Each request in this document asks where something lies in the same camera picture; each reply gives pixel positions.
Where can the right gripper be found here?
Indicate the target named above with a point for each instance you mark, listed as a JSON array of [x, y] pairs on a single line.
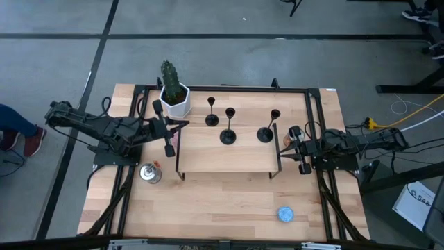
[[303, 152]]

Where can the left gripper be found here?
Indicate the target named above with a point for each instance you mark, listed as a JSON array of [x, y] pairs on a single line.
[[156, 127]]

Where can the medium black candlestick holder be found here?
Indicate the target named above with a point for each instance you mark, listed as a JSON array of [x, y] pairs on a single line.
[[265, 135]]

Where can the tall black candlestick holder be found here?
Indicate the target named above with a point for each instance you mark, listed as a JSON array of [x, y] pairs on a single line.
[[228, 137]]

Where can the wooden shelf riser black legs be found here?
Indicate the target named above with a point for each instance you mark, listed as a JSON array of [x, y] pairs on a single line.
[[229, 156]]

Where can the blue patterned candle tin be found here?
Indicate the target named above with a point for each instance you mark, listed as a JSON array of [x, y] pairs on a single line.
[[285, 214]]

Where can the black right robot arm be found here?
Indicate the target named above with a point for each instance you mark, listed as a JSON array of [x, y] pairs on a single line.
[[347, 142]]

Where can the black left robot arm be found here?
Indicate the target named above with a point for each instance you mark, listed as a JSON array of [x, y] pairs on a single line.
[[111, 132]]

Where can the white printed cardboard box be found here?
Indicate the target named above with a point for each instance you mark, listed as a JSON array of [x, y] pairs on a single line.
[[412, 205]]

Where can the person's red shoe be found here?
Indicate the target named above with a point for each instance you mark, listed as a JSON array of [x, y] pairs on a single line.
[[34, 142], [9, 140]]

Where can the black chair base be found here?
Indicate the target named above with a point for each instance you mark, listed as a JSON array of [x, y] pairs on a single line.
[[294, 8]]

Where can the person's black shoe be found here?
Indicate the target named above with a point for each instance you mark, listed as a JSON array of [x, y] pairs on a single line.
[[438, 51], [418, 14]]

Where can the black aluminium table frame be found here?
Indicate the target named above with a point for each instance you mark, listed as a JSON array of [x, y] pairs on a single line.
[[243, 89]]

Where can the silver camera mounting rail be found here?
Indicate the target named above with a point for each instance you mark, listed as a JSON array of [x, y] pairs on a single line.
[[222, 244]]

